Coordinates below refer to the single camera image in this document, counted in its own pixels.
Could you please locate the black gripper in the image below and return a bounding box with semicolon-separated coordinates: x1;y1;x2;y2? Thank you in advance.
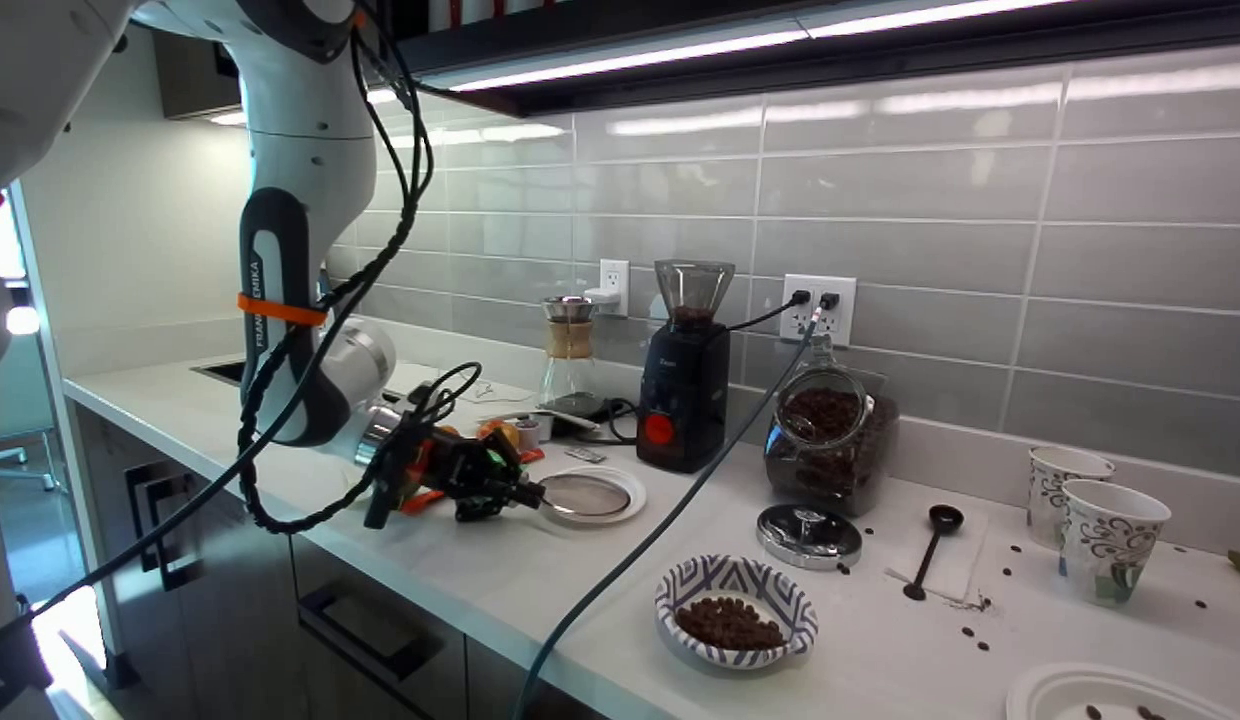
360;412;552;532

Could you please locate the round metal jar lid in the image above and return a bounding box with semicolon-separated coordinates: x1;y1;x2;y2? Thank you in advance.
751;501;870;572

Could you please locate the white paper plate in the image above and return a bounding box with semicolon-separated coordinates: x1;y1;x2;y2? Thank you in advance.
1001;658;1240;720

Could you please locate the black kitchen scale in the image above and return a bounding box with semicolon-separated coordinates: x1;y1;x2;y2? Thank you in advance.
535;388;641;448

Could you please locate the glass pour-over carafe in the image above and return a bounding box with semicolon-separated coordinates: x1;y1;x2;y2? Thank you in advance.
545;291;595;404

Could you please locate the black coffee grinder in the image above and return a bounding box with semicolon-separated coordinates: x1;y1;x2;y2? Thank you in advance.
631;257;739;477

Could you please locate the white charger plug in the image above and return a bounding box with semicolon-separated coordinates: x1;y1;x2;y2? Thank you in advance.
581;284;631;319

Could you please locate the patterned bowl of coffee beans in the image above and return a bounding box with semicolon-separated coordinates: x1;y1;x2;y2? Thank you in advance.
653;553;823;677

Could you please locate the grey base cabinet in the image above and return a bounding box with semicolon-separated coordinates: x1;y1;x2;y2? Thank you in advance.
67;404;614;720

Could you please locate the glass jar of coffee beans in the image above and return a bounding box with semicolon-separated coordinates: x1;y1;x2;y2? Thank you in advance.
761;367;904;520

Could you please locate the black cooktop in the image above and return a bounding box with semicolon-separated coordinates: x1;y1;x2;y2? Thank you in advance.
193;352;258;393

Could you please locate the black coffee scoop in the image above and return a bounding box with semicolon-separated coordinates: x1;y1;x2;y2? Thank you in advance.
902;501;970;603

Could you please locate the white paper napkin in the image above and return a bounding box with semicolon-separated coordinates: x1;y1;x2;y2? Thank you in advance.
883;510;1011;611

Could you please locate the dark upper cabinet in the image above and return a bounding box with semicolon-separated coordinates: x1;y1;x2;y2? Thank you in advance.
153;0;1240;119

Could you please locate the patterned paper cup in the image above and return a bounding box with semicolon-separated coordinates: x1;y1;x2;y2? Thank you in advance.
1025;443;1115;553
1058;477;1178;611

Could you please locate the black cabinet handle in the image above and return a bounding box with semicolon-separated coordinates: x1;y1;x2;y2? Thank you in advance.
125;458;201;592
298;575;448;686

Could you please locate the white wall outlet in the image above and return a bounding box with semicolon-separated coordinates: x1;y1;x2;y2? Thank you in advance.
775;273;861;352
592;257;637;319

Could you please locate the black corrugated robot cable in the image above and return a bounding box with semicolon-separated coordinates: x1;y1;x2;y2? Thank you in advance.
0;24;487;630

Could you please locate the orange cable strap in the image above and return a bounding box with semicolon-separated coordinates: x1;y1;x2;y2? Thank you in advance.
234;291;333;332

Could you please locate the black grinder power cord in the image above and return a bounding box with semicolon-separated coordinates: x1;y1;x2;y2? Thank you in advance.
726;286;813;339

